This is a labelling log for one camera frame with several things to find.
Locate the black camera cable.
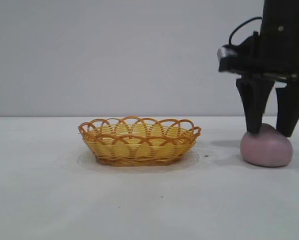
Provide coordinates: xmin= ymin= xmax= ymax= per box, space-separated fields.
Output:
xmin=228 ymin=16 xmax=263 ymax=47

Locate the pink peach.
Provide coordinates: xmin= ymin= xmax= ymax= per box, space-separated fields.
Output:
xmin=239 ymin=123 xmax=294 ymax=168

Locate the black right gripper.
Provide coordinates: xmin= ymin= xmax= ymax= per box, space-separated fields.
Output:
xmin=235 ymin=0 xmax=299 ymax=139

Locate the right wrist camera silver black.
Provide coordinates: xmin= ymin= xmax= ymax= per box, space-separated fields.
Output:
xmin=217 ymin=31 xmax=262 ymax=75

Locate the yellow woven wicker basket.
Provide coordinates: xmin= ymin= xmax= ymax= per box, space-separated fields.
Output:
xmin=77 ymin=115 xmax=202 ymax=167

